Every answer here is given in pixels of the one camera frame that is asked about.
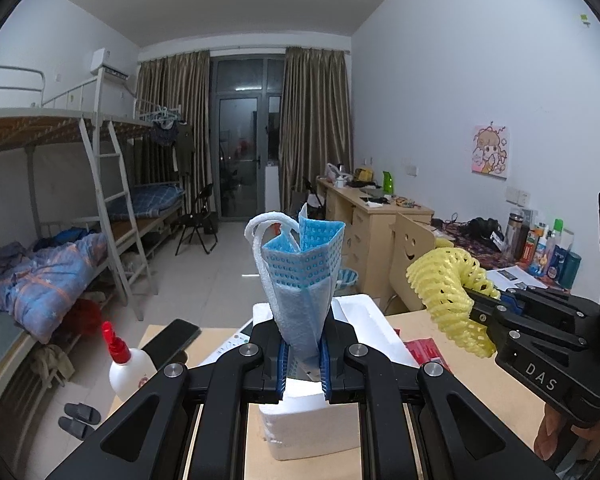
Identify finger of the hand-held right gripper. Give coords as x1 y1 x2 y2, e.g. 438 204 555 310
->
467 300 520 361
462 284 548 312

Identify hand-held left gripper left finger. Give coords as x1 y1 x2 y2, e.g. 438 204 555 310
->
45 321 288 480

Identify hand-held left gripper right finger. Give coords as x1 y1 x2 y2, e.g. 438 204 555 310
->
320 319 557 480

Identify yellow foam fruit net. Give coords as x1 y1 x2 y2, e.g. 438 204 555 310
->
406 247 502 359

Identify white foam box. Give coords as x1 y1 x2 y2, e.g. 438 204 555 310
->
251 295 417 463

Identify blue face mask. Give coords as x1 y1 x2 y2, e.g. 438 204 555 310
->
244 203 347 367

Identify person's right hand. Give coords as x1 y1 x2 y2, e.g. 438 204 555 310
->
537 400 600 462

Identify blue lotion bottle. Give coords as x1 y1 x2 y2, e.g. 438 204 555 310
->
547 245 567 281

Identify dark thermos flask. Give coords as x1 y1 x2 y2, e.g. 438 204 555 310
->
504 212 524 261

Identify white printed packet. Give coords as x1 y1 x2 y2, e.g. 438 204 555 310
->
200 327 254 367

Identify teal cup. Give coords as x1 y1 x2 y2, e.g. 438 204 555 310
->
559 251 583 289

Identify black headphones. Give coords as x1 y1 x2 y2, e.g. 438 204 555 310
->
464 217 504 249

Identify red wet wipes packet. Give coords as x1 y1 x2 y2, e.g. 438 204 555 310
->
402 337 452 374

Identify wooden smiley face chair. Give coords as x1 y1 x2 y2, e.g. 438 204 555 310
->
388 212 439 314

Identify black smartphone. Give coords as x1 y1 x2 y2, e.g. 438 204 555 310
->
139 319 202 367

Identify white squeeze bottle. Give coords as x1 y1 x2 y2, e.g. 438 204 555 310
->
101 321 159 404

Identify wooden desk with drawers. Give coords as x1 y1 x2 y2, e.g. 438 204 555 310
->
316 176 437 272

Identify black folding chair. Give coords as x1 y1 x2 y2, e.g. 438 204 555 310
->
174 183 219 256

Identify black slipper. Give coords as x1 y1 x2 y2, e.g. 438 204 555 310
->
64 402 102 424
58 417 96 441

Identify red cloth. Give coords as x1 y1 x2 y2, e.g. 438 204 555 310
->
62 297 104 342

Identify metal bunk bed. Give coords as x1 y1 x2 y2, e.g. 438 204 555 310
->
102 67 190 261
0 65 153 411

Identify blue checked mattress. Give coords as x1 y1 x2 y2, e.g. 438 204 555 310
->
105 183 186 221

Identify crumpled clothes pile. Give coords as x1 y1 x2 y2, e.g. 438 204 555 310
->
30 344 76 389

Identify glass balcony door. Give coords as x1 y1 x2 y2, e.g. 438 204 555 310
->
209 57 286 221

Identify white bed ladder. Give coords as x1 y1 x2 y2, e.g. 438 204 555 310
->
79 115 157 322

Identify brown curtain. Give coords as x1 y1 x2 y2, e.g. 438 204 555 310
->
279 47 352 212
136 50 212 188

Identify hanging dark clothes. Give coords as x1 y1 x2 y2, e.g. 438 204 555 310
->
147 119 196 177

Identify blue patterned blanket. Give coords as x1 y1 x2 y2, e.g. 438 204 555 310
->
0 232 110 344

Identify white air conditioner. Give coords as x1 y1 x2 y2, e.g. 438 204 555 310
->
90 48 131 83

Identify cartoon wall poster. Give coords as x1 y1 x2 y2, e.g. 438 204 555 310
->
471 121 511 181

